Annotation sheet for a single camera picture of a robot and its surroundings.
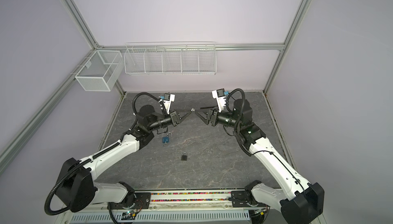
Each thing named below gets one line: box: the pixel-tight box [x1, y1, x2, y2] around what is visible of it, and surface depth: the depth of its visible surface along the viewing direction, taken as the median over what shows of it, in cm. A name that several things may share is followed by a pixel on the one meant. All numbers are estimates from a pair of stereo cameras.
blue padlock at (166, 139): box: [162, 131, 173, 143], surface depth 96 cm
